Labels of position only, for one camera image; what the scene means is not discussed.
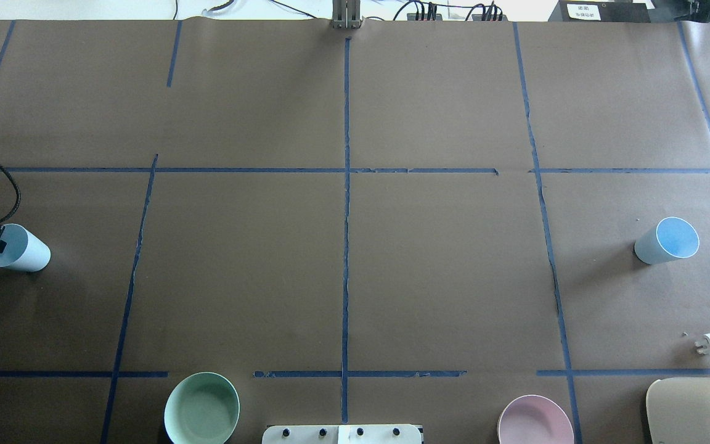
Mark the light blue cup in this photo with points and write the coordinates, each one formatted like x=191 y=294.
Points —
x=671 y=239
x=23 y=251

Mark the green bowl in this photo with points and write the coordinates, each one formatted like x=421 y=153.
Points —
x=202 y=408

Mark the pink bowl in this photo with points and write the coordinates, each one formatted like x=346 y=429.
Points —
x=534 y=419

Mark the black box with label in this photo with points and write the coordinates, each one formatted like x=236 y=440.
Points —
x=600 y=11

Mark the cream toaster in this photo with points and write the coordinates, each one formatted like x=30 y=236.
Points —
x=678 y=410

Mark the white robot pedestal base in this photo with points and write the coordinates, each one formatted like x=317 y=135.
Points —
x=344 y=433

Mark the aluminium frame post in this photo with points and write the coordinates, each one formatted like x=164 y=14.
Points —
x=346 y=14

